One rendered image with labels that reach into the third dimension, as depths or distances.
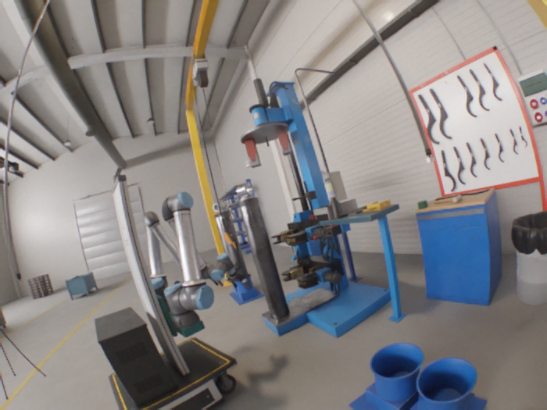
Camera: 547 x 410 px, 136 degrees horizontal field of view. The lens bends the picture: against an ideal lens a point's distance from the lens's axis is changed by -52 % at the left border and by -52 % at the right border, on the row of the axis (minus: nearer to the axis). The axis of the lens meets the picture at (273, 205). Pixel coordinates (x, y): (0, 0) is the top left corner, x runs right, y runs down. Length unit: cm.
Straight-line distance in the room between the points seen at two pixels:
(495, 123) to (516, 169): 57
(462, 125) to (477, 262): 172
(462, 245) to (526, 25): 262
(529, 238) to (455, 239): 70
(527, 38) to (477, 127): 136
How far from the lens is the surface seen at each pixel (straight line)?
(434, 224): 225
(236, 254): 361
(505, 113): 312
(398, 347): 148
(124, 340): 152
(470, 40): 340
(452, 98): 328
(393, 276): 213
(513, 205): 323
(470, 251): 220
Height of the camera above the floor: 131
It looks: 1 degrees up
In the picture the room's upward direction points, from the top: 15 degrees counter-clockwise
